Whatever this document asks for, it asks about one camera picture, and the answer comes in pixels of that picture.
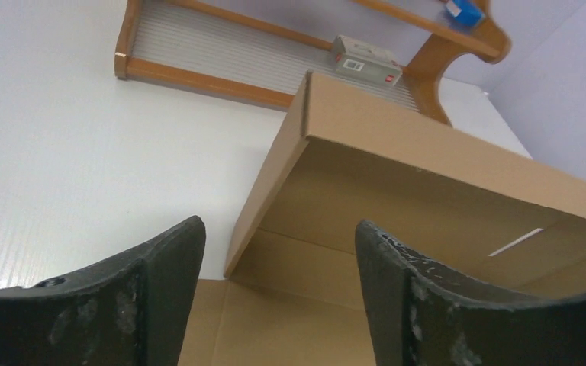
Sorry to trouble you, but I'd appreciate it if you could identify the small blue object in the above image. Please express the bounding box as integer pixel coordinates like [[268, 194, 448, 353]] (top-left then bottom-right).
[[445, 0, 486, 27]]

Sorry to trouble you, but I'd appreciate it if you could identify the orange wooden shelf rack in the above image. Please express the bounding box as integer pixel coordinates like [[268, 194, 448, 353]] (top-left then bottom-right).
[[114, 1, 512, 124]]

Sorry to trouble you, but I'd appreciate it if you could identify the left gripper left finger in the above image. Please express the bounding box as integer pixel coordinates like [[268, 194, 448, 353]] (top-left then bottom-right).
[[0, 216, 206, 365]]

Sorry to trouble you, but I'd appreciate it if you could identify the brown cardboard box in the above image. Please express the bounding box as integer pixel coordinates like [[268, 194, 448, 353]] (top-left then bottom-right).
[[179, 72, 586, 365]]

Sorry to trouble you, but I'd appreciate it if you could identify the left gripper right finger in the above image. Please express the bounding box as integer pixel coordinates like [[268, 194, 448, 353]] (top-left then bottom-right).
[[355, 220, 586, 365]]

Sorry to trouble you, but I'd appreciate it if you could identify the grey box bottom shelf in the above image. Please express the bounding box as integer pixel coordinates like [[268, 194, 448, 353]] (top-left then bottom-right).
[[331, 35, 402, 86]]

